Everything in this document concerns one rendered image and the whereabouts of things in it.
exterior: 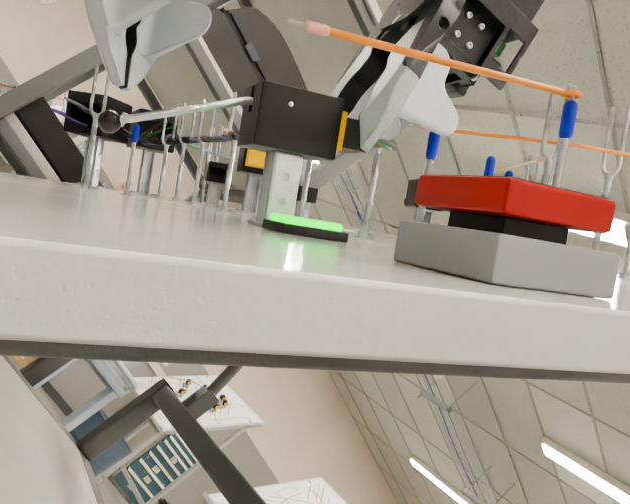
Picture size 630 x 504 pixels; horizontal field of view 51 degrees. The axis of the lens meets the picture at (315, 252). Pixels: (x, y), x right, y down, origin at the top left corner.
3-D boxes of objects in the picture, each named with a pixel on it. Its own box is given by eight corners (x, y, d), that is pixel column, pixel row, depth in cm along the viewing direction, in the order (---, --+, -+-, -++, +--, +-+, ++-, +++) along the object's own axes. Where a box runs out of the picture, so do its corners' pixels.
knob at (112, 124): (95, 131, 41) (98, 108, 41) (118, 136, 41) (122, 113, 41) (96, 130, 39) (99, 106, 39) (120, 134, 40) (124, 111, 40)
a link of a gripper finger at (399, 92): (447, 180, 41) (489, 72, 45) (376, 121, 39) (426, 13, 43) (414, 193, 43) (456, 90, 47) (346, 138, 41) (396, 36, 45)
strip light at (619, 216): (629, 224, 326) (638, 216, 328) (451, 180, 430) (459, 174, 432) (634, 252, 334) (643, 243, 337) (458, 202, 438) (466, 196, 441)
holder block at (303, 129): (236, 146, 45) (245, 87, 45) (312, 161, 47) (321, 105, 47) (253, 143, 41) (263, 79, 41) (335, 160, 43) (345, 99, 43)
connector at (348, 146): (286, 141, 46) (291, 112, 46) (350, 154, 48) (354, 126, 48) (301, 138, 43) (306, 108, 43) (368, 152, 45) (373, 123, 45)
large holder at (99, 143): (141, 194, 120) (153, 115, 120) (94, 188, 103) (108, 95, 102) (107, 189, 121) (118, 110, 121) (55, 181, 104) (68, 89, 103)
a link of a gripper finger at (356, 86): (361, 190, 51) (441, 93, 49) (301, 144, 49) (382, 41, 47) (352, 178, 54) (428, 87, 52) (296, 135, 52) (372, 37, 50)
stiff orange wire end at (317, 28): (282, 29, 33) (284, 17, 32) (571, 103, 38) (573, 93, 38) (289, 23, 31) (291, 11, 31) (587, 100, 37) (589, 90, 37)
